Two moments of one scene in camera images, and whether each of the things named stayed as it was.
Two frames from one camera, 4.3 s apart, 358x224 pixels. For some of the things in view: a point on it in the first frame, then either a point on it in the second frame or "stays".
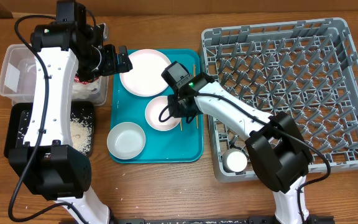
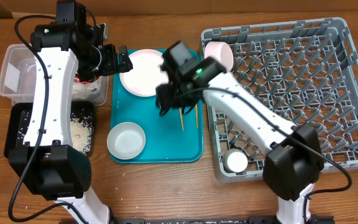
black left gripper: (111, 65) stays
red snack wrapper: (77, 79) stays
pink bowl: (157, 114) to (222, 51)
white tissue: (82, 91) stays
